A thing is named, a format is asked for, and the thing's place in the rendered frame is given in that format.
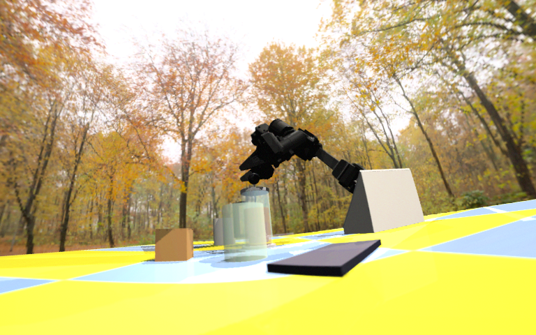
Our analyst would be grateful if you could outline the coffee plunger with black knob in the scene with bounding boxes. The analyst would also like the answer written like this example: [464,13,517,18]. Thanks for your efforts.
[240,173,276,248]

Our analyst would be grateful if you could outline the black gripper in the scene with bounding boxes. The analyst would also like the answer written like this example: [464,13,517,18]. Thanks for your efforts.
[239,132,295,181]

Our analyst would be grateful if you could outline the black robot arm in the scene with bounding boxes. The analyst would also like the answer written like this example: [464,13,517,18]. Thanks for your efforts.
[251,119,367,194]

